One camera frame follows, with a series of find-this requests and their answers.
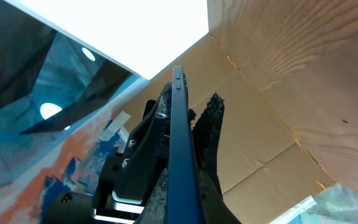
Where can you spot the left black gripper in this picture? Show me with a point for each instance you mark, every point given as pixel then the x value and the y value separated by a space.
pixel 132 188

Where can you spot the brown cardboard box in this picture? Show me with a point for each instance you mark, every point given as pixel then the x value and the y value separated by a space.
pixel 265 176

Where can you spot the blue Galaxy smartphone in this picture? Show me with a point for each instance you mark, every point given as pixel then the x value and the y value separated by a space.
pixel 183 196

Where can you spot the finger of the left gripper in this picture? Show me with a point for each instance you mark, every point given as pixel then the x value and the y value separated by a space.
pixel 206 134

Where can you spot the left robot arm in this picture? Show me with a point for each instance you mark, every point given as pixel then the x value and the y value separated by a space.
pixel 167 172

